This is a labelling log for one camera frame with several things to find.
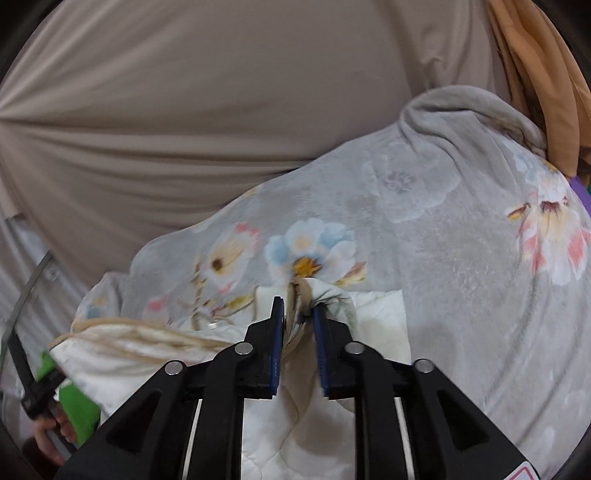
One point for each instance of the person's left hand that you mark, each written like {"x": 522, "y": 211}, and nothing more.
{"x": 50, "y": 433}

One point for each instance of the beige curtain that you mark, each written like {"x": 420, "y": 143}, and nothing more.
{"x": 124, "y": 120}

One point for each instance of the green object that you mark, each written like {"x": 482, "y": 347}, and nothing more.
{"x": 82, "y": 415}

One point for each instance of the orange fabric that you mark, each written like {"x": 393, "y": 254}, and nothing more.
{"x": 545, "y": 82}

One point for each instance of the grey floral blanket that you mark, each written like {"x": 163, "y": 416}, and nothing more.
{"x": 446, "y": 235}

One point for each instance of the cream quilted jacket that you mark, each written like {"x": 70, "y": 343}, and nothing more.
{"x": 297, "y": 435}

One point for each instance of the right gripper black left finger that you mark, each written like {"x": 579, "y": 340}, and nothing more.
{"x": 250, "y": 369}

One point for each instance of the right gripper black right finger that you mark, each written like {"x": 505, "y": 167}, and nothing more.
{"x": 347, "y": 367}

